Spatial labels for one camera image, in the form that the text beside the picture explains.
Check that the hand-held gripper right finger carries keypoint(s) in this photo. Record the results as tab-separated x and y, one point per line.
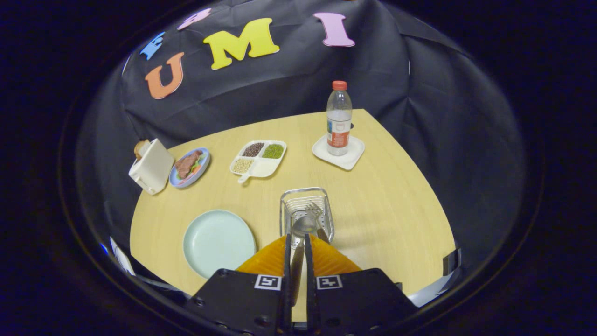
359	303

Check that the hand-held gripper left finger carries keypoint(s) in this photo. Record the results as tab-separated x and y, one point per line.
242	303

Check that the pale green plate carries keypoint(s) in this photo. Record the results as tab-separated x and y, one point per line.
217	242

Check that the white panel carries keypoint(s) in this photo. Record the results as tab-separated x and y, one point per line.
122	259

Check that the white divided dish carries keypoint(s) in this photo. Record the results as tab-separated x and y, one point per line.
267	168

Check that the pale beans pile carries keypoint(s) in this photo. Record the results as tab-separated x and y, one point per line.
242	165

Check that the blue plate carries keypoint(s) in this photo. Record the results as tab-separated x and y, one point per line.
173	181

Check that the white square coaster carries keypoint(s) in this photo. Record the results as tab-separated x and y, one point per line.
348	161

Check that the salad garnish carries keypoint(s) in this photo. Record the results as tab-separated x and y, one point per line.
199	164

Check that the brown steak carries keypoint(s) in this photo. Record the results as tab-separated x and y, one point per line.
186	164

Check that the dark brown beans pile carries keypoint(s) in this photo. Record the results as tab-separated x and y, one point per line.
253	149

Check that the green beans pile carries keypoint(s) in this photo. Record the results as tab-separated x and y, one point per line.
273	151

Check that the cream toaster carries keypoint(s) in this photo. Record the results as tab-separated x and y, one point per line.
151	168

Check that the clear water bottle red cap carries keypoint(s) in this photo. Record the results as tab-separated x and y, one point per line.
339	135

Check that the bread slice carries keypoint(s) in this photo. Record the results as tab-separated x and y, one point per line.
140	148

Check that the black backdrop cloth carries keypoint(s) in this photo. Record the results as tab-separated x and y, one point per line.
280	84

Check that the black metal bracket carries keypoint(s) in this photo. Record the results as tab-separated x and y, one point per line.
451	261

